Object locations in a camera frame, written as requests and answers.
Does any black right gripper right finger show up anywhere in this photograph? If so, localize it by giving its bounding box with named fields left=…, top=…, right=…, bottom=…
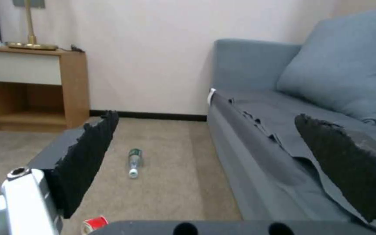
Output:
left=294, top=113, right=376, bottom=235

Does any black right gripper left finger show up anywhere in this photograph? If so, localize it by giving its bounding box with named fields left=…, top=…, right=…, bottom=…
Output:
left=0, top=109, right=120, bottom=235

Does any clear plastic bottle green label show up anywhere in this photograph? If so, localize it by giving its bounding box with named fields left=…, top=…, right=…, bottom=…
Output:
left=127, top=148, right=143, bottom=179

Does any blue-grey fabric sofa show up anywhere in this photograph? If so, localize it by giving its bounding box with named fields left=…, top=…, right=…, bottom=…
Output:
left=205, top=39, right=376, bottom=224

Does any dark grey cloth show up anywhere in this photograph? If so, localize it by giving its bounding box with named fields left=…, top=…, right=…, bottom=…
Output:
left=214, top=92, right=355, bottom=216

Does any wooden nightstand white drawer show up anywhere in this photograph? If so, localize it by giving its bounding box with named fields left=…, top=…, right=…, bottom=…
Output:
left=0, top=45, right=90, bottom=133

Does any blue-grey sofa cushion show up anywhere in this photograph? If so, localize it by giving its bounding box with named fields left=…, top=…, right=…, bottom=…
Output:
left=276, top=7, right=376, bottom=124

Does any brass table lamp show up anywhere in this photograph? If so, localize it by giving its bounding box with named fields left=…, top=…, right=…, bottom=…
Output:
left=7, top=0, right=59, bottom=50

